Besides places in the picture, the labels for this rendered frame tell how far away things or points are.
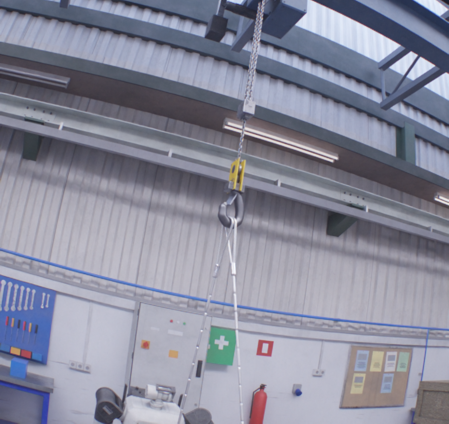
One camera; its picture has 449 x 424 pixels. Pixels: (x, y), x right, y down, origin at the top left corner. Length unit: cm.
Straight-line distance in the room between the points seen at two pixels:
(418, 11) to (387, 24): 37
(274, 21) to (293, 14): 10
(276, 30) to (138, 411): 171
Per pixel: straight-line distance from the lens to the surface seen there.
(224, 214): 144
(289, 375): 591
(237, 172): 149
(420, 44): 242
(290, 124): 569
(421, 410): 584
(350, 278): 645
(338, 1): 218
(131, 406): 208
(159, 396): 206
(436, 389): 565
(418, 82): 668
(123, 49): 627
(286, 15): 190
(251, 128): 571
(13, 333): 518
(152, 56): 627
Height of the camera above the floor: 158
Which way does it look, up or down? 17 degrees up
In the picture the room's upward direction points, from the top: 8 degrees clockwise
